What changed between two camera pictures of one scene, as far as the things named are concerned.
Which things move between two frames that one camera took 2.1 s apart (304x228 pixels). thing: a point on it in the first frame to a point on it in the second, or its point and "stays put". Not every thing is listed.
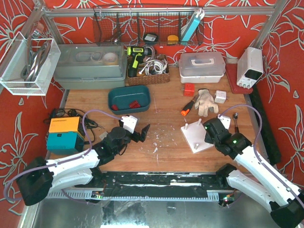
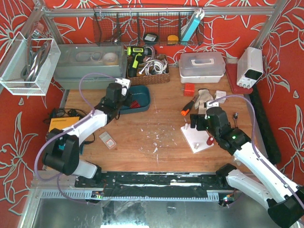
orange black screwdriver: [188, 106] stays put
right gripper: [211, 128] to [198, 122]
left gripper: [136, 136] to [127, 100]
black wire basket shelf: [141, 25] stays put
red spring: [135, 104] stays put
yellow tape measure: [172, 39] stays put
